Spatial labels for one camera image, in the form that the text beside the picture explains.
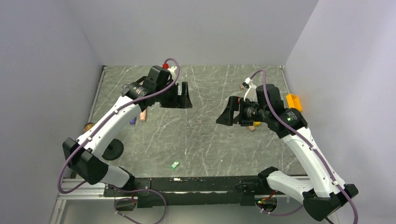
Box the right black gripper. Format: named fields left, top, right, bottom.
left=216, top=95, right=270, bottom=126

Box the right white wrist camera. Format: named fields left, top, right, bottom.
left=242, top=77, right=257, bottom=102

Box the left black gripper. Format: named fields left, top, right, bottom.
left=156, top=81, right=192, bottom=109

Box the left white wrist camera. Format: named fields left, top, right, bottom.
left=167, top=66, right=179, bottom=82

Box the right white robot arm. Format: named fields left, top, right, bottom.
left=216, top=84, right=358, bottom=221

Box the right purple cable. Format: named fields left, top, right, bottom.
left=250, top=69, right=359, bottom=224

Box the pink microphone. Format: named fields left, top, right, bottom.
left=140, top=110, right=147, bottom=122

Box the purple microphone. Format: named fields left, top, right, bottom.
left=129, top=117, right=137, bottom=125

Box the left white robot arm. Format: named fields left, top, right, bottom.
left=63, top=65, right=192, bottom=196

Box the green key tag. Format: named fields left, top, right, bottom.
left=170, top=161, right=180, bottom=170

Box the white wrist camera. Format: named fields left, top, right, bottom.
left=167, top=66, right=179, bottom=82
left=242, top=77, right=257, bottom=102

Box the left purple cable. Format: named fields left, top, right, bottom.
left=57, top=58, right=181, bottom=195

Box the yellow plastic bin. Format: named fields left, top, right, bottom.
left=286, top=93, right=303, bottom=112

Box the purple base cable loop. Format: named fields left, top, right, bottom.
left=113, top=189, right=168, bottom=224

